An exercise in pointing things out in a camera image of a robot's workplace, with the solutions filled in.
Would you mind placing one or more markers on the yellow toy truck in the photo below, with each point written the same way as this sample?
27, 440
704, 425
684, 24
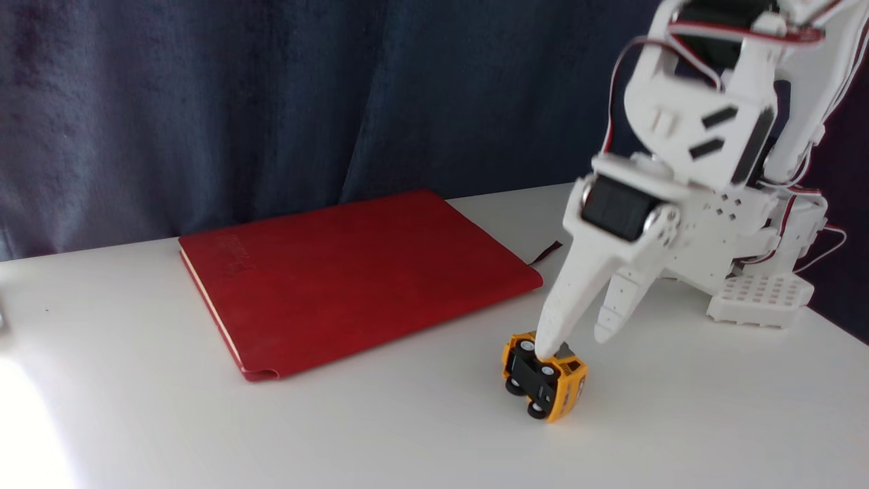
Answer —
563, 390

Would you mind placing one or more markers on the red notebook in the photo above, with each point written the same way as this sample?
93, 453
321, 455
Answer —
339, 272

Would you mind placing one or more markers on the dark blue curtain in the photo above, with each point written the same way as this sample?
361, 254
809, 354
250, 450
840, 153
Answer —
204, 102

